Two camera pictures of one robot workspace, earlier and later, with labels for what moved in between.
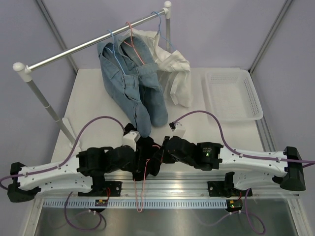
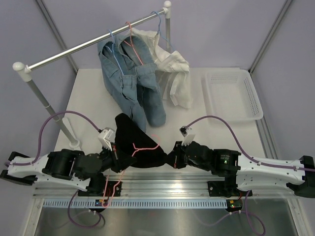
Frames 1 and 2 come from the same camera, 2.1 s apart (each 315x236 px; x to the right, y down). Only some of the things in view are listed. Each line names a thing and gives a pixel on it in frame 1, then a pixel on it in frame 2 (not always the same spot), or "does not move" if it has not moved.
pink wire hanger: (137, 210) -> (137, 149)
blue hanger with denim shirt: (113, 51) does not move
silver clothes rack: (24, 72) does not move
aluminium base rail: (173, 186) does not move
